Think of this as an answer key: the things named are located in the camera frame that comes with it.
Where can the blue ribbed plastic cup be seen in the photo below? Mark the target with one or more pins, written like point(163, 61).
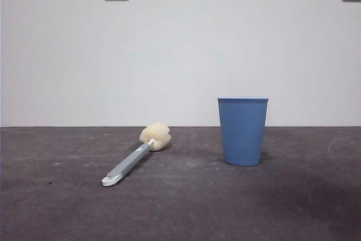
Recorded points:
point(243, 133)

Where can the cup brush with sponge head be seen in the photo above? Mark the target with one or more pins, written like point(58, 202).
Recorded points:
point(132, 159)

